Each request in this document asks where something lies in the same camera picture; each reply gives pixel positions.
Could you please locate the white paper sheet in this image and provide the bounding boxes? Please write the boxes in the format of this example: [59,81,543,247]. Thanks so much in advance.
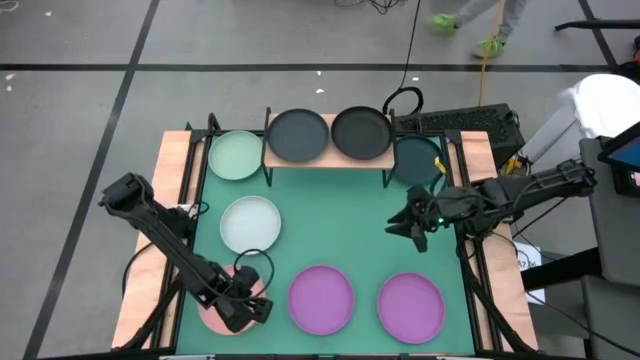
[512,241,546,304]

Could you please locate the black tablet screen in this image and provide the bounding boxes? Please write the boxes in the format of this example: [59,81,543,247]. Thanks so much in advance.
[597,121,640,199]

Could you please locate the green table mat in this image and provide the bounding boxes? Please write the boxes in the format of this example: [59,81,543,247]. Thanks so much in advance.
[174,122,476,356]

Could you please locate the white cloth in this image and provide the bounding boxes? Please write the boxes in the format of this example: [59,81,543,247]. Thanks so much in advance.
[557,73,640,140]

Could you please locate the pink plate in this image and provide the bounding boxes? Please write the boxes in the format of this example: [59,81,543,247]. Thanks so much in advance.
[197,263,269,336]

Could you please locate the black stand beam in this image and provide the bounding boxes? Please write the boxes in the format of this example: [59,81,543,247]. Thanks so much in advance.
[522,247,604,291]

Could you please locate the black floor cable bundle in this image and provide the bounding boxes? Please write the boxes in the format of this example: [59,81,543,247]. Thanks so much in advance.
[333,0,404,15]

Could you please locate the grey cabinet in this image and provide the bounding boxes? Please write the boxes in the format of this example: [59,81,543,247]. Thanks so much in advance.
[579,137,640,360]

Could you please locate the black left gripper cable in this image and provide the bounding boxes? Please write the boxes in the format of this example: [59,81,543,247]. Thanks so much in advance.
[233,248,275,301]

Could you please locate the white plate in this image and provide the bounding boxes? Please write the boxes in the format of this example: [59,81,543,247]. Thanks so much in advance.
[219,195,283,256]

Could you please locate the yellow cable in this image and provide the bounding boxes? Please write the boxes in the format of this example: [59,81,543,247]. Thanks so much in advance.
[477,0,509,107]

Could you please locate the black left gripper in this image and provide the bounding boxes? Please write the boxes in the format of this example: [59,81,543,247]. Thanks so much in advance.
[214,267,275,335]

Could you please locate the purple plate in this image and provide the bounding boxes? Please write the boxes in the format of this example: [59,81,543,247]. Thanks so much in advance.
[287,264,356,336]
[376,272,447,345]

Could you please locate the black hanging cable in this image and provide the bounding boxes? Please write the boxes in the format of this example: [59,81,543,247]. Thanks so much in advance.
[382,0,425,117]

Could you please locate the black plate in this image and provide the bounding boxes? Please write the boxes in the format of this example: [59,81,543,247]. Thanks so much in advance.
[330,105,395,161]

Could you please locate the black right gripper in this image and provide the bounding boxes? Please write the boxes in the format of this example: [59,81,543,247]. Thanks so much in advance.
[384,185,454,254]

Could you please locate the light green plate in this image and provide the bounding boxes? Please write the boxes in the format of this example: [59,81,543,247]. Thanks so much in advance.
[207,129,265,181]

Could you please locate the person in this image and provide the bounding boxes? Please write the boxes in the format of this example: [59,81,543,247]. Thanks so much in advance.
[427,0,530,60]

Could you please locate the black stand leg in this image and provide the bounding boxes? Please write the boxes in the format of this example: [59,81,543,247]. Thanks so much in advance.
[553,18,640,32]

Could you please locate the dark grey plate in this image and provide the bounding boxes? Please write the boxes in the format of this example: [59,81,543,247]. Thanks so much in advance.
[266,108,331,164]

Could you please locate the dark blue-green plate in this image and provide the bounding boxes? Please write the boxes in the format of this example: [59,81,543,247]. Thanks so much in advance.
[392,134,447,187]

